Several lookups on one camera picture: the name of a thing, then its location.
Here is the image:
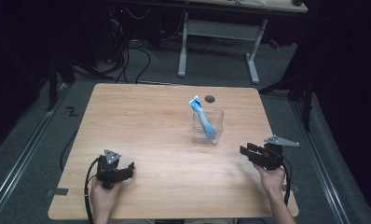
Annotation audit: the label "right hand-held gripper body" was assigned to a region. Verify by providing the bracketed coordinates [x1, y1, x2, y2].
[251, 134, 301, 172]

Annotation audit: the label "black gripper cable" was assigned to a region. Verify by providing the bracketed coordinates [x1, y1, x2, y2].
[281, 158, 293, 207]
[83, 156, 103, 224]

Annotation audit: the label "thin black floor cable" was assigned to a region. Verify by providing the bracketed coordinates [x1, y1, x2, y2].
[59, 128, 79, 173]

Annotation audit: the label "person's right hand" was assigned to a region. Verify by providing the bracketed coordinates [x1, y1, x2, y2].
[254, 163, 287, 194]

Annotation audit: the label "black metal stand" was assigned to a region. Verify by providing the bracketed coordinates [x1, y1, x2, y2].
[46, 50, 114, 113]
[257, 60, 316, 133]

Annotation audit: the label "black floor cables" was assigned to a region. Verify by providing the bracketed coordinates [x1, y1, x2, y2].
[111, 38, 152, 85]

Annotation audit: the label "clear plastic container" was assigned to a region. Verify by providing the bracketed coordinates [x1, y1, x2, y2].
[191, 107, 225, 147]

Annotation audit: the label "person's left hand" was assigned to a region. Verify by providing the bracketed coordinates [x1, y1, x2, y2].
[89, 176, 123, 216]

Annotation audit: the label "blue and white toothpaste tube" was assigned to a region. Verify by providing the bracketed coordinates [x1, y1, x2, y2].
[188, 94, 219, 143]

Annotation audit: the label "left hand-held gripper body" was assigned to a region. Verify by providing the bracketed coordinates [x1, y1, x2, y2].
[95, 148, 130, 190]

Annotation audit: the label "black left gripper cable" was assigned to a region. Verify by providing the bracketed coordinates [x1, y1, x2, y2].
[83, 156, 103, 224]

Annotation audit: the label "metal floor rail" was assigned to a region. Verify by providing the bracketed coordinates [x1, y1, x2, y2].
[0, 81, 74, 217]
[290, 101, 351, 224]

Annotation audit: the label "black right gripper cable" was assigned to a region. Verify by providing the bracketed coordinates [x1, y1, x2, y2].
[281, 158, 293, 207]

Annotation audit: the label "white-legged wooden desk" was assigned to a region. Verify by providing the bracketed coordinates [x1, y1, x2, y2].
[112, 0, 309, 85]

